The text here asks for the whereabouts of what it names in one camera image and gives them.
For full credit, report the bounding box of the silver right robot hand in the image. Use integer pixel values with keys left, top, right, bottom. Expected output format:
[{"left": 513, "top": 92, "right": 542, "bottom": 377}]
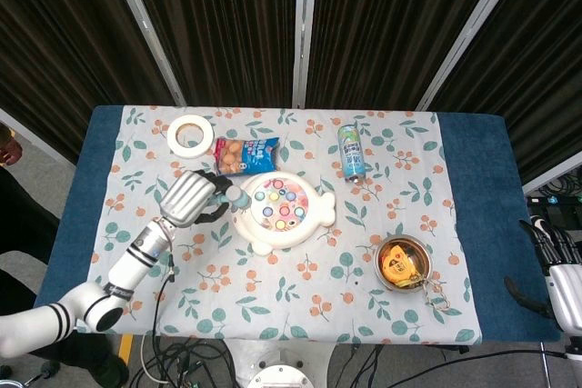
[{"left": 504, "top": 219, "right": 582, "bottom": 333}]

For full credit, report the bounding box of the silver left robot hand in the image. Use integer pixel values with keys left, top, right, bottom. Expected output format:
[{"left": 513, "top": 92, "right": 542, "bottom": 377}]
[{"left": 158, "top": 169, "right": 234, "bottom": 229}]

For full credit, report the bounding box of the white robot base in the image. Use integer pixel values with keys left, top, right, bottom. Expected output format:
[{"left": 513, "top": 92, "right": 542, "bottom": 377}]
[{"left": 225, "top": 337, "right": 337, "bottom": 388}]

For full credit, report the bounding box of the white fish toy board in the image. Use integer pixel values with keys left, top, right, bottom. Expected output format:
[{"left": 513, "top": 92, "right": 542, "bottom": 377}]
[{"left": 231, "top": 171, "right": 337, "bottom": 256}]

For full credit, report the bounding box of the white tape roll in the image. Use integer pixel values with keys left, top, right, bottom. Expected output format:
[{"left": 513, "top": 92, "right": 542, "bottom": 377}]
[{"left": 166, "top": 114, "right": 216, "bottom": 160}]

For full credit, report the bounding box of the blue snack bag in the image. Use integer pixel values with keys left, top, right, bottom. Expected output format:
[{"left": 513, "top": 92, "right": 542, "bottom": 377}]
[{"left": 213, "top": 135, "right": 281, "bottom": 178}]

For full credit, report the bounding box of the black power strip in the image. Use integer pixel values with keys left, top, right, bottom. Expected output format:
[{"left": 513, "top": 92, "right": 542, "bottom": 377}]
[{"left": 525, "top": 194, "right": 582, "bottom": 222}]

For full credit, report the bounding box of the floral tablecloth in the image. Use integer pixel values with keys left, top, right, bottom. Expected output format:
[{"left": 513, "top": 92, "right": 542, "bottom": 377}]
[{"left": 75, "top": 104, "right": 483, "bottom": 346}]

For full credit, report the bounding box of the blue table cover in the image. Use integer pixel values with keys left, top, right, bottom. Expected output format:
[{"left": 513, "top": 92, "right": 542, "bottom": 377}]
[{"left": 35, "top": 104, "right": 563, "bottom": 346}]

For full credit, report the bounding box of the stainless steel bowl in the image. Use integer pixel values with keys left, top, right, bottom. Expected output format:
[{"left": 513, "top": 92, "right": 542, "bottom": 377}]
[{"left": 373, "top": 233, "right": 432, "bottom": 292}]

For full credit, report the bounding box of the person in black clothes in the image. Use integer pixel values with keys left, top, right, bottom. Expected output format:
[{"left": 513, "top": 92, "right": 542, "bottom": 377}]
[{"left": 0, "top": 122, "right": 64, "bottom": 256}]

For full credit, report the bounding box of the light blue drink can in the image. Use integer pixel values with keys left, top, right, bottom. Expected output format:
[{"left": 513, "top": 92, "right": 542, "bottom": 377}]
[{"left": 336, "top": 122, "right": 368, "bottom": 182}]

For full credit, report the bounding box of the yellow tape measure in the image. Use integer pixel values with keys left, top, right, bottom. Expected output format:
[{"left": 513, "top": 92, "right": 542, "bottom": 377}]
[{"left": 380, "top": 244, "right": 422, "bottom": 288}]

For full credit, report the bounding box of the dark brown curtain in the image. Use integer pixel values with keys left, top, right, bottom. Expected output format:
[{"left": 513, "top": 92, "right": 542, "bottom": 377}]
[
  {"left": 305, "top": 0, "right": 508, "bottom": 112},
  {"left": 426, "top": 0, "right": 582, "bottom": 185},
  {"left": 122, "top": 0, "right": 301, "bottom": 108},
  {"left": 0, "top": 0, "right": 178, "bottom": 166}
]

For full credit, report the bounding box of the grey partition frame post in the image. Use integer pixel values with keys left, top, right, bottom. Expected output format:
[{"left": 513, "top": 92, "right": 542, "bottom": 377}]
[
  {"left": 416, "top": 0, "right": 533, "bottom": 112},
  {"left": 0, "top": 108, "right": 76, "bottom": 166},
  {"left": 291, "top": 0, "right": 319, "bottom": 110},
  {"left": 522, "top": 173, "right": 582, "bottom": 196},
  {"left": 102, "top": 0, "right": 186, "bottom": 107}
]

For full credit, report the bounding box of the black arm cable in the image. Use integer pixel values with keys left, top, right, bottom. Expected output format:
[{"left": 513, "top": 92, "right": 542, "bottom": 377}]
[{"left": 152, "top": 252, "right": 178, "bottom": 375}]

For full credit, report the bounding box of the black floor cable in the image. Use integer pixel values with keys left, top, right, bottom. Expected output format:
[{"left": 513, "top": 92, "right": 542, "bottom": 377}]
[{"left": 336, "top": 343, "right": 567, "bottom": 388}]

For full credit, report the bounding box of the white floor cable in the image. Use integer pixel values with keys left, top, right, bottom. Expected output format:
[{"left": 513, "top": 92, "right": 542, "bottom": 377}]
[{"left": 138, "top": 335, "right": 172, "bottom": 385}]

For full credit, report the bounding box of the black cable bundle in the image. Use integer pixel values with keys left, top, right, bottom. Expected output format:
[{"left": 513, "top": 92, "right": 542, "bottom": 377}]
[{"left": 152, "top": 337, "right": 237, "bottom": 388}]

